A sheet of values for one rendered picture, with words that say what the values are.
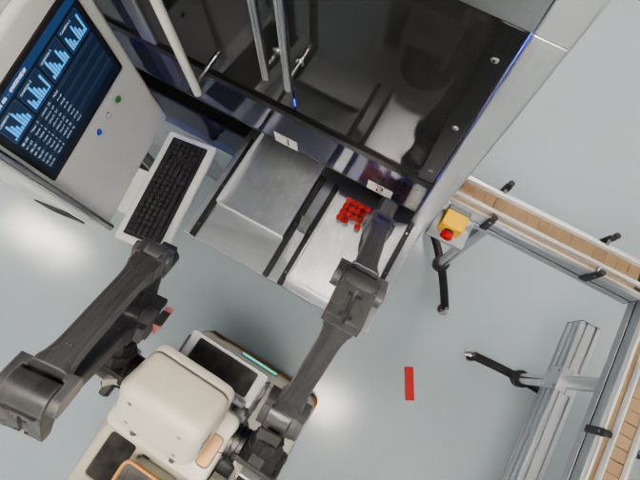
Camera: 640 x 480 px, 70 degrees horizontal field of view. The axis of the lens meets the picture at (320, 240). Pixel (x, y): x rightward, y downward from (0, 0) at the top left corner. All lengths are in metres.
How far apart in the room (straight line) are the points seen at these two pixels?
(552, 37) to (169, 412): 0.93
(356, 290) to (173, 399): 0.44
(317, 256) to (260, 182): 0.33
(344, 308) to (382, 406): 1.57
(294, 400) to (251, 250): 0.65
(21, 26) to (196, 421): 0.93
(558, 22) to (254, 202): 1.10
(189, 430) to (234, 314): 1.45
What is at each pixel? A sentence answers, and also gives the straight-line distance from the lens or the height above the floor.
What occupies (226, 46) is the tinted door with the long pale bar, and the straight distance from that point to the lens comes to 1.27.
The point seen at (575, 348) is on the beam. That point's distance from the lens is 2.07.
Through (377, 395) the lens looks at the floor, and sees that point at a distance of 2.38.
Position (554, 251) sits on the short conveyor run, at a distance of 1.65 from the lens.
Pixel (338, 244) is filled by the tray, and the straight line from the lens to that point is 1.52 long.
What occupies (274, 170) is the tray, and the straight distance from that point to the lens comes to 1.61.
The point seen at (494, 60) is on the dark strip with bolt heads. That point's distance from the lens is 0.84.
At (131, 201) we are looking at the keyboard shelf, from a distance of 1.79.
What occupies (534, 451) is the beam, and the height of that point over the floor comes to 0.54.
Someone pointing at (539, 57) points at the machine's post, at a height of 1.77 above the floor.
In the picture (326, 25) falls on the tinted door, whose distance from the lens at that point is 0.98.
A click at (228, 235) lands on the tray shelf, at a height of 0.88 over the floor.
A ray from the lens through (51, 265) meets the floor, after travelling 2.79.
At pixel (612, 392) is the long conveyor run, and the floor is 0.93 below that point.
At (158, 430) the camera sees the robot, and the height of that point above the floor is 1.36.
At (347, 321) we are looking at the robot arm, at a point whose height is 1.53.
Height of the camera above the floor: 2.35
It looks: 75 degrees down
